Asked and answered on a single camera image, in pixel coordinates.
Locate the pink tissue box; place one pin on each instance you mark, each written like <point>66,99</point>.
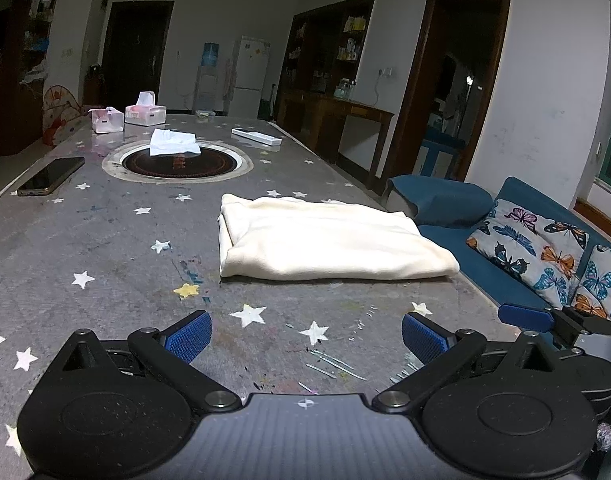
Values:
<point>107,121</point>

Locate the wooden desk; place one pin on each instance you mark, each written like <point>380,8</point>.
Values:
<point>355,112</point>

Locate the water dispenser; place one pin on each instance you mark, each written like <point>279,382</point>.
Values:
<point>208,75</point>

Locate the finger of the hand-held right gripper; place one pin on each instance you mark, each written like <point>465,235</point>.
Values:
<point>525,316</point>

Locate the white refrigerator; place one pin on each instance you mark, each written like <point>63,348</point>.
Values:
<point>250,75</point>

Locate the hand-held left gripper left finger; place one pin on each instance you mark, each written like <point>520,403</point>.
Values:
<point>190,336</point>

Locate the pink hanging cloth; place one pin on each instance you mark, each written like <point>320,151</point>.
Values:
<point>229,79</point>

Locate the glass jar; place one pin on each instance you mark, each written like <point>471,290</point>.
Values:
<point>343,89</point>

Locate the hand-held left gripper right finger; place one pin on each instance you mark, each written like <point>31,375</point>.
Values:
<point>420,336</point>

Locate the large butterfly print pillow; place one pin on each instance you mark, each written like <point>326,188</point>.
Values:
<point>530,250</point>

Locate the cream cloth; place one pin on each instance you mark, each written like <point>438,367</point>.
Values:
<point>325,240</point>

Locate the wooden shelf cabinet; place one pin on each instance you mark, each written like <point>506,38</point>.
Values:
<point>330,45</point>

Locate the dark wooden door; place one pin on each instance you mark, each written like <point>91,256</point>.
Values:
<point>135,55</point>

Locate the blue cushion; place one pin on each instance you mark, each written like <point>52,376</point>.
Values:
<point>445,197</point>

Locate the wooden door frame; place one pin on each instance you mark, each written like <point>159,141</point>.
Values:
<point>500,60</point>

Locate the round black table burner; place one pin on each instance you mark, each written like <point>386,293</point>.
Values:
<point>185,166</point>

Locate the white tissue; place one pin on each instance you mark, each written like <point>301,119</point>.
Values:
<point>173,142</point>

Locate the blue table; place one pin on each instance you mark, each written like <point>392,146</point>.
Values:
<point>440,152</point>

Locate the white tissue box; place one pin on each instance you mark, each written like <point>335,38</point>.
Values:
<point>145,112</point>

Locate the white remote control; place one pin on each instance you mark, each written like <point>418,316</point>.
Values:
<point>255,136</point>

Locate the grey star-print table cover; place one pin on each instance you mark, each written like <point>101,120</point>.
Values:
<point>110,240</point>

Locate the smartphone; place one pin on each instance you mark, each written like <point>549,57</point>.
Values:
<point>53,175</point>

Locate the white wall socket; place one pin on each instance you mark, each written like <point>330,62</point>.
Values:
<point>384,71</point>

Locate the blue sofa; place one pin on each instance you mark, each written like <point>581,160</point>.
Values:
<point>465,245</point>

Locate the small clear container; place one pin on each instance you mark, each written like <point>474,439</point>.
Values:
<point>204,114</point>

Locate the pink printed round panel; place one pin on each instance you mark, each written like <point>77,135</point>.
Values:
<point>60,115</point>

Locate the small butterfly print pillow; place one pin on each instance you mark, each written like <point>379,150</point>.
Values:
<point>603,285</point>

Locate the arched wooden display cabinet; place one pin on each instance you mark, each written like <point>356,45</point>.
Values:
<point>20,60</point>

